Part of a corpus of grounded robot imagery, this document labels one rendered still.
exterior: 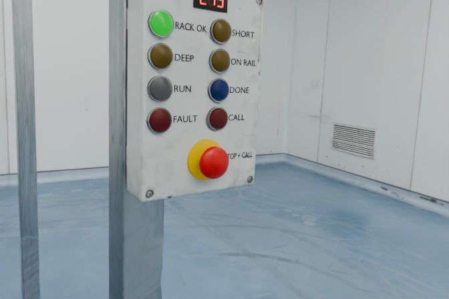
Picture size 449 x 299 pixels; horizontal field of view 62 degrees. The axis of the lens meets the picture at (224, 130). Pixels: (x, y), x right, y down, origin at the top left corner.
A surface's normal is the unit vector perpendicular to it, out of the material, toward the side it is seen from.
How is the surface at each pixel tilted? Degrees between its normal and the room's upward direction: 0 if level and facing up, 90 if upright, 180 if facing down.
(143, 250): 90
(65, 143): 90
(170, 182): 90
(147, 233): 90
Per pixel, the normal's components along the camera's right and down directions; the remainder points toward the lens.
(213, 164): 0.50, 0.13
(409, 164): -0.87, 0.03
